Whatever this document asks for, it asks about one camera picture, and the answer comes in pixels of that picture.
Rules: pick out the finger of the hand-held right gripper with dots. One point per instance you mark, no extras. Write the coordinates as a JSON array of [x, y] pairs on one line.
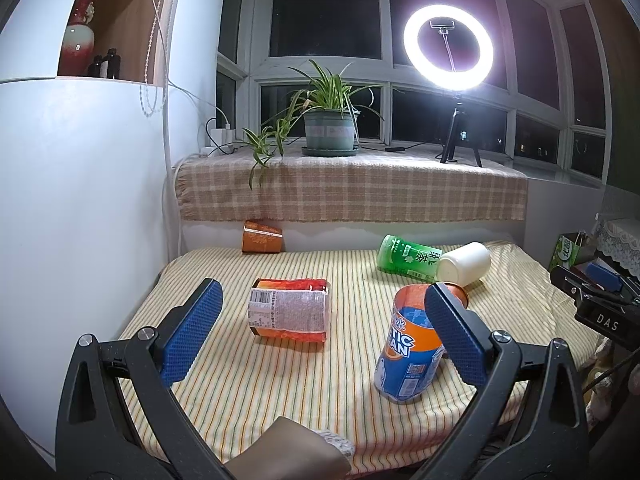
[[604, 275], [567, 280]]

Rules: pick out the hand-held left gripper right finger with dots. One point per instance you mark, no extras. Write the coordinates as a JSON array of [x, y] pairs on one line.
[[457, 332]]

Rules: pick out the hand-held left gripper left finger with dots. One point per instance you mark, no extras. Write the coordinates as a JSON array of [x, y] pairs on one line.
[[192, 332]]

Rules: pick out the blue and orange cup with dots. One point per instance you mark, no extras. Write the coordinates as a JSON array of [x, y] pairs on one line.
[[405, 360]]

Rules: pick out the white cup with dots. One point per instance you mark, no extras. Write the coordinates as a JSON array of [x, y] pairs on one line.
[[467, 262]]

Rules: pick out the orange patterned cup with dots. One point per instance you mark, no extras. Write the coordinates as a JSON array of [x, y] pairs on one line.
[[262, 237]]

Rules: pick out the green box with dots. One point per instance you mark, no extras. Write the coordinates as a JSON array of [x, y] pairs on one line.
[[567, 255]]

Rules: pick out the white lace cloth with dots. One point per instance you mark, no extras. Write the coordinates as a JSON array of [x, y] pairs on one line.
[[620, 240]]

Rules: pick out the green tea bottle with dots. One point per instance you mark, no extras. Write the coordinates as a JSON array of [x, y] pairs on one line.
[[407, 259]]

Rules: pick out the orange snack box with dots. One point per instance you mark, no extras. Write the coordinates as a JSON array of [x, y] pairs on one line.
[[290, 310]]

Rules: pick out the striped yellow cloth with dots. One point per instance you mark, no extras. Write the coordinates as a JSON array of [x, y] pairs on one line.
[[350, 375]]

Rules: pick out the brown cloth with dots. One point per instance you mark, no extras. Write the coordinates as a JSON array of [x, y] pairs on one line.
[[290, 452]]

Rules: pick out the white knit cloth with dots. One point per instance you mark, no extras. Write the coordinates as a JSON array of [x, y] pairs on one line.
[[337, 442]]

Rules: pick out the plaid cloth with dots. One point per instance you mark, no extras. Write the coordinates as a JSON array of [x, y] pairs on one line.
[[350, 190]]

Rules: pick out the black tripod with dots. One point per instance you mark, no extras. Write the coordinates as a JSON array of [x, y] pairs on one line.
[[455, 130]]

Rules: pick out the white cabinet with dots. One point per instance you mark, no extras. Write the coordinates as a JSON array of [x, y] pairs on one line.
[[75, 185]]

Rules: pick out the white power adapter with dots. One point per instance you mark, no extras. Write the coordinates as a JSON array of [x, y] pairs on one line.
[[222, 135]]

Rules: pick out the green plant saucer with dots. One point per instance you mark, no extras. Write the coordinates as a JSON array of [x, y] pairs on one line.
[[330, 152]]

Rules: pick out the potted spider plant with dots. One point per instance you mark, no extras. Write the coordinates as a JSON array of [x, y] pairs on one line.
[[330, 130]]

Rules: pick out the tall dark bottle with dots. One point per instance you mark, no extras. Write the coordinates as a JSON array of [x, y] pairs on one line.
[[112, 62]]

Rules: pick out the short dark bottle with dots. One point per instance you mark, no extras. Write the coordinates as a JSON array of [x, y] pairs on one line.
[[96, 67]]

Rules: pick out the red and white vase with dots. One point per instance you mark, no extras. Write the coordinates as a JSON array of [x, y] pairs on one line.
[[80, 35]]

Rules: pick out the white window frame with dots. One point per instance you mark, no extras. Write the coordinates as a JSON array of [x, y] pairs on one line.
[[385, 77]]

